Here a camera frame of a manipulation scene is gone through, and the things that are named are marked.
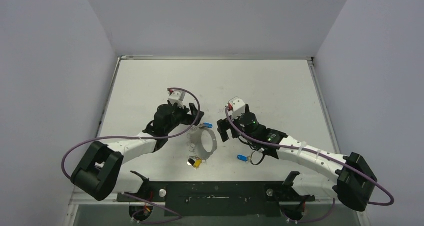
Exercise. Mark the solid blue key tag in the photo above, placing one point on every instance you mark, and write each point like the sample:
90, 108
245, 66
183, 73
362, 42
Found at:
243, 158

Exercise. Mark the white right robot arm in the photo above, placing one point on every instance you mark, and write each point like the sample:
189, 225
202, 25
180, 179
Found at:
348, 178

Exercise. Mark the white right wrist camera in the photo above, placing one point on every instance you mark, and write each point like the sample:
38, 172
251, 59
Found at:
236, 107

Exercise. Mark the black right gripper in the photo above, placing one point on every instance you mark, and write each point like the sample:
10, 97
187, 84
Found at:
226, 128

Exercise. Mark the black key tag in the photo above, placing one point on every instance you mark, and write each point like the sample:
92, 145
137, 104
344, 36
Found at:
191, 161

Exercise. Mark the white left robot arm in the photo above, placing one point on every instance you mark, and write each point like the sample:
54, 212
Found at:
99, 172

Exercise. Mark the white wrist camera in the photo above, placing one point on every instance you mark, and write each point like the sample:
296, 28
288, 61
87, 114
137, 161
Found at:
236, 107
176, 98

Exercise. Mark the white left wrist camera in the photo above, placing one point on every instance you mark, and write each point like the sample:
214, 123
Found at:
176, 98

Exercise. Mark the yellow key tag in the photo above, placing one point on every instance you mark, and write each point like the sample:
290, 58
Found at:
197, 163

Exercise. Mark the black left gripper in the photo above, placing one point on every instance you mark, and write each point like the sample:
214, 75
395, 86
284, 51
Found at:
189, 119

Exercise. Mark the perforated metal key plate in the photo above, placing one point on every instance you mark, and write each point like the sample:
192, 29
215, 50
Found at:
202, 142

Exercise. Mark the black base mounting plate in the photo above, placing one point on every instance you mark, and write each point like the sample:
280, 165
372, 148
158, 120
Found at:
214, 198

